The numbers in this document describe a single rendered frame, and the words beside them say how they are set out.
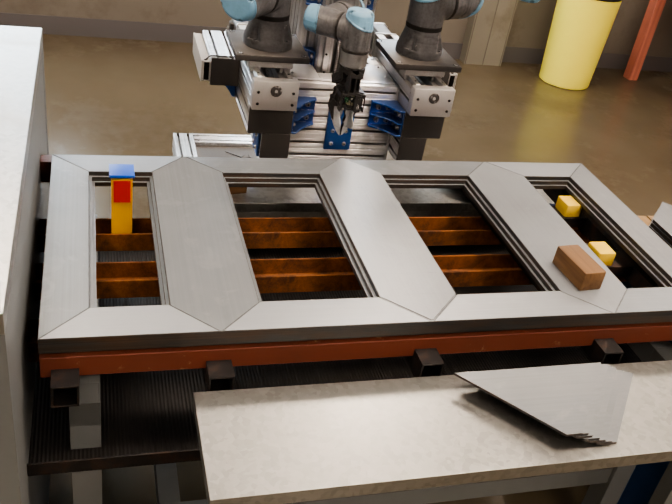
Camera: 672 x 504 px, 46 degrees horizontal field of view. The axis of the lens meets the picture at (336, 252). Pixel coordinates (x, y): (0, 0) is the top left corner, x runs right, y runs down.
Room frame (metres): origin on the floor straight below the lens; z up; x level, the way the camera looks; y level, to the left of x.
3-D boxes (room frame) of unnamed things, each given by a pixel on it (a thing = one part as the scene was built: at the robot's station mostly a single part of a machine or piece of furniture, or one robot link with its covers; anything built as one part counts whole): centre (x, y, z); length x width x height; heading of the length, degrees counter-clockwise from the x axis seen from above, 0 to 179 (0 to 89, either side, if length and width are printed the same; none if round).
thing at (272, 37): (2.37, 0.32, 1.09); 0.15 x 0.15 x 0.10
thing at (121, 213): (1.70, 0.55, 0.78); 0.05 x 0.05 x 0.19; 20
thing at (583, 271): (1.64, -0.58, 0.87); 0.12 x 0.06 x 0.05; 25
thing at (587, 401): (1.26, -0.52, 0.77); 0.45 x 0.20 x 0.04; 110
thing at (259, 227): (1.91, -0.03, 0.70); 1.66 x 0.08 x 0.05; 110
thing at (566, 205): (2.12, -0.65, 0.79); 0.06 x 0.05 x 0.04; 20
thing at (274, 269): (1.72, -0.09, 0.70); 1.66 x 0.08 x 0.05; 110
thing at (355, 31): (2.11, 0.05, 1.20); 0.09 x 0.08 x 0.11; 68
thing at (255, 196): (2.25, -0.11, 0.67); 1.30 x 0.20 x 0.03; 110
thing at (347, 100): (2.11, 0.04, 1.04); 0.09 x 0.08 x 0.12; 20
